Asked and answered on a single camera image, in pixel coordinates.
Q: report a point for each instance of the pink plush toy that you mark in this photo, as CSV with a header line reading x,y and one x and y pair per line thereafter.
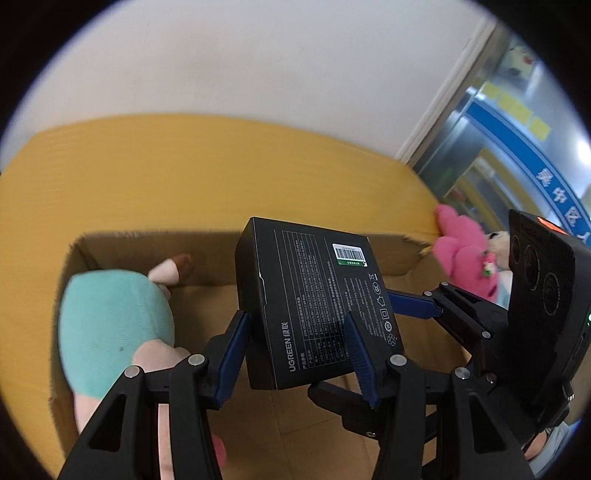
x,y
461,263

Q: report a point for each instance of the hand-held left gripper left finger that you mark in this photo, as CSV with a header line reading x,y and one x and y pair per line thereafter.
x,y
233,355

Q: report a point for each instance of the beige plush toy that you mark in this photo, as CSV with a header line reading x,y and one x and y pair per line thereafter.
x,y
496,249

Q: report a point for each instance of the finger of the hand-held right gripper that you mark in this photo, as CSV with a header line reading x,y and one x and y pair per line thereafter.
x,y
341,406
415,305

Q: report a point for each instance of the black product box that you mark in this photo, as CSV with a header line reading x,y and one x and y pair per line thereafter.
x,y
300,295

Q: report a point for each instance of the yellow wooden desk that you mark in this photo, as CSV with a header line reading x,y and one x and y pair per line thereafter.
x,y
184,184

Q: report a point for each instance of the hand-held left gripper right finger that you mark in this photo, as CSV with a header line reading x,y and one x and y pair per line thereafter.
x,y
362,364

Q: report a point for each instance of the person's right forearm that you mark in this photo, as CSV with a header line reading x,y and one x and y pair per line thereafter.
x,y
554,438

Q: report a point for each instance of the glass door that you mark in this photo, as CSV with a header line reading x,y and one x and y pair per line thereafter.
x,y
485,152

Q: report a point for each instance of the pig plush toy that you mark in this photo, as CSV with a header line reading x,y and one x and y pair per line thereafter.
x,y
106,323

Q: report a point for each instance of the cartoon sticker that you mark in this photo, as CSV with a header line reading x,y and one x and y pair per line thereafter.
x,y
519,60

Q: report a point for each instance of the shallow cardboard box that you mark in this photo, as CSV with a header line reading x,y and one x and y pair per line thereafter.
x,y
207,300

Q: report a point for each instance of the yellow sticky note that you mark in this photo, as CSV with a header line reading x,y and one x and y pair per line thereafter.
x,y
540,128

